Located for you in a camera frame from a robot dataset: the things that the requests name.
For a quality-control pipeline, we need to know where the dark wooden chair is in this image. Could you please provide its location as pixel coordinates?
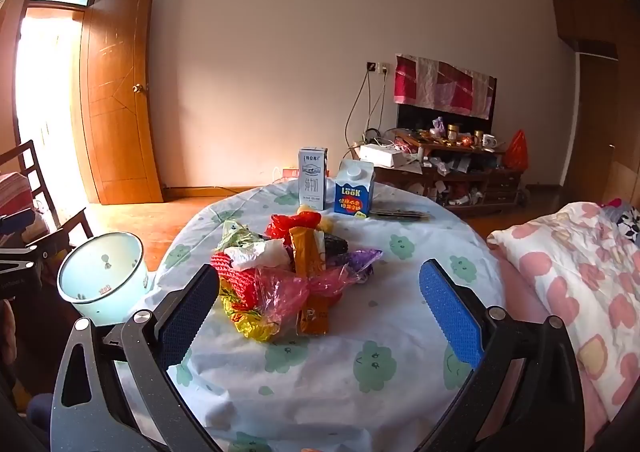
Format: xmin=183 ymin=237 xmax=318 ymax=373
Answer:
xmin=0 ymin=139 xmax=96 ymax=253

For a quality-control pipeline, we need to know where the pink heart blanket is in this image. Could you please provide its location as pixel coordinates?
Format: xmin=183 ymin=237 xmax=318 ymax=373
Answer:
xmin=487 ymin=202 xmax=640 ymax=433

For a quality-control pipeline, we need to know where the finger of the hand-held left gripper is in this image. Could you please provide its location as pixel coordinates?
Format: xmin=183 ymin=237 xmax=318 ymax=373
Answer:
xmin=0 ymin=231 xmax=68 ymax=263
xmin=0 ymin=211 xmax=37 ymax=235

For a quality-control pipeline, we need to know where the yellow-red foil wrapper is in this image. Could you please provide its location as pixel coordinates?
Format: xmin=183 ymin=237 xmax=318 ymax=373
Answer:
xmin=220 ymin=282 xmax=296 ymax=343

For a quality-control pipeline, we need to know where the light blue enamel basin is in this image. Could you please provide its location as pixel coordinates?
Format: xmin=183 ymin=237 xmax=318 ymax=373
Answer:
xmin=56 ymin=231 xmax=151 ymax=328

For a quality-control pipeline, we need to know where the black floral cloth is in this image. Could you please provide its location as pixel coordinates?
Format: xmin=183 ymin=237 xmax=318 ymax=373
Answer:
xmin=602 ymin=199 xmax=640 ymax=245

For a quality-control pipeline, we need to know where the blue gable-top carton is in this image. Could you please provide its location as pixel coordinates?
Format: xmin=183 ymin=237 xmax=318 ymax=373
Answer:
xmin=334 ymin=158 xmax=376 ymax=218

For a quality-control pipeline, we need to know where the pink patchwork cloth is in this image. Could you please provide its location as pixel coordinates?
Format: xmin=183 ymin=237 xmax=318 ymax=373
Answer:
xmin=394 ymin=54 xmax=496 ymax=119

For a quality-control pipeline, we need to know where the white green-cloud tablecloth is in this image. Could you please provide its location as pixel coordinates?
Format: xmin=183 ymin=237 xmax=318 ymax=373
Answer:
xmin=107 ymin=179 xmax=506 ymax=452

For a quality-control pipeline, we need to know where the television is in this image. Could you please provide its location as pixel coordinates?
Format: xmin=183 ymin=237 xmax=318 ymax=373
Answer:
xmin=395 ymin=100 xmax=498 ymax=133

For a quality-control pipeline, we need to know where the wooden TV cabinet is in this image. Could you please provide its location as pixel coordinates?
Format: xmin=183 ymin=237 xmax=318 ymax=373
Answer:
xmin=350 ymin=129 xmax=526 ymax=208

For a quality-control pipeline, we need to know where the pink bed sheet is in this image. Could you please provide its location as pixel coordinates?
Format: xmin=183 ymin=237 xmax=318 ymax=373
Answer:
xmin=492 ymin=247 xmax=608 ymax=452

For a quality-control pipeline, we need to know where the white cable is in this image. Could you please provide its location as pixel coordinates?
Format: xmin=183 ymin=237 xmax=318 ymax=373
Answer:
xmin=367 ymin=74 xmax=388 ymax=133

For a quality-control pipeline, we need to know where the orange sachet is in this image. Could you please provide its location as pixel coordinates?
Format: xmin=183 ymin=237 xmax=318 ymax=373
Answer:
xmin=289 ymin=226 xmax=333 ymax=337

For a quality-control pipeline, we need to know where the wooden wardrobe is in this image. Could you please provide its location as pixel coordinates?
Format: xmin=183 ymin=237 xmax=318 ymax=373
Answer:
xmin=552 ymin=0 xmax=640 ymax=203

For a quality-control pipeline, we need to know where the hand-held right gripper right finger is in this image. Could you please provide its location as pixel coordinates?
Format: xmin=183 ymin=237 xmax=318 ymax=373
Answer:
xmin=417 ymin=258 xmax=586 ymax=452

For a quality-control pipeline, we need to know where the white box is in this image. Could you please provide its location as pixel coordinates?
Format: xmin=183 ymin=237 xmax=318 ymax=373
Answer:
xmin=359 ymin=143 xmax=416 ymax=168

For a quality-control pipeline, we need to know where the flat dark packet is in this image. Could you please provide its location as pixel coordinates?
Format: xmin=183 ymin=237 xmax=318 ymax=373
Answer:
xmin=371 ymin=209 xmax=432 ymax=222

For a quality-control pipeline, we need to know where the red mesh fruit net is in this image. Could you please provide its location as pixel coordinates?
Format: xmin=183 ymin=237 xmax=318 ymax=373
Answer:
xmin=210 ymin=252 xmax=266 ymax=313

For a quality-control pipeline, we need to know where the red striped blanket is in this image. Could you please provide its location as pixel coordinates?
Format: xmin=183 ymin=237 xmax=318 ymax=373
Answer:
xmin=0 ymin=172 xmax=48 ymax=233

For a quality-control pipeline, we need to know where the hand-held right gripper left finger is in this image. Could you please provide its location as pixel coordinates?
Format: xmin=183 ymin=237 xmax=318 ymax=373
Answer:
xmin=50 ymin=262 xmax=223 ymax=452

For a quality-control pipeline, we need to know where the wooden door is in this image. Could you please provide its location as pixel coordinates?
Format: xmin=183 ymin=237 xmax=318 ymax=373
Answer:
xmin=80 ymin=0 xmax=165 ymax=205

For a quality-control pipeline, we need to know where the black wrapper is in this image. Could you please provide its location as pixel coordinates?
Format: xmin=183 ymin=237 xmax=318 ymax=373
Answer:
xmin=322 ymin=232 xmax=350 ymax=258

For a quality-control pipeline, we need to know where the orange plastic bag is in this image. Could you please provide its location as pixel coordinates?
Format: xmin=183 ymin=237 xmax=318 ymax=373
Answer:
xmin=504 ymin=129 xmax=530 ymax=172

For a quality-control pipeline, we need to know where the yellow sponge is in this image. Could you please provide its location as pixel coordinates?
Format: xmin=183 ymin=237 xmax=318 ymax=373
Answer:
xmin=297 ymin=205 xmax=336 ymax=233

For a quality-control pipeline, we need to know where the pink plastic bag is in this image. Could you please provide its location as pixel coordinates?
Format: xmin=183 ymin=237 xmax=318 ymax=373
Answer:
xmin=255 ymin=266 xmax=351 ymax=328

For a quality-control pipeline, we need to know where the grey cable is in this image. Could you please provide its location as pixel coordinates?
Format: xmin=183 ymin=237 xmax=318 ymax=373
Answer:
xmin=345 ymin=72 xmax=371 ymax=148

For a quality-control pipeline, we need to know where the white milk carton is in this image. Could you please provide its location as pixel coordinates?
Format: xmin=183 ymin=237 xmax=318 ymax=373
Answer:
xmin=298 ymin=147 xmax=328 ymax=210

